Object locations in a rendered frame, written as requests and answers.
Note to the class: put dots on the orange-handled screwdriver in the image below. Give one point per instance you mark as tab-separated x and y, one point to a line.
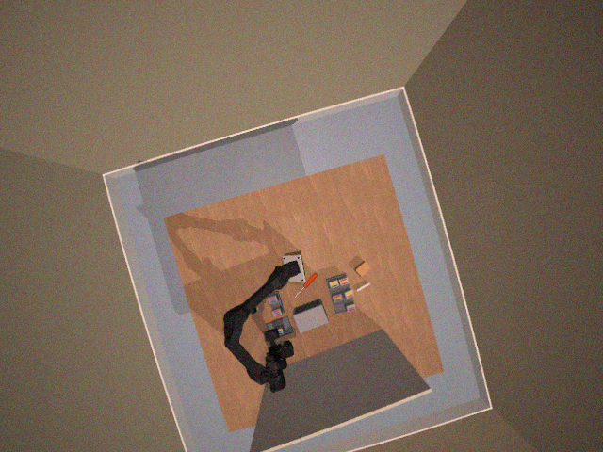
310	280

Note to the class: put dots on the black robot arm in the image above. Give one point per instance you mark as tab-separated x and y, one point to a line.
233	327

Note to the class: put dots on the grey flat panel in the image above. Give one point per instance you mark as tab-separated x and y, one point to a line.
334	388

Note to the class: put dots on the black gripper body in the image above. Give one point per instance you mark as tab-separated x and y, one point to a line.
270	336

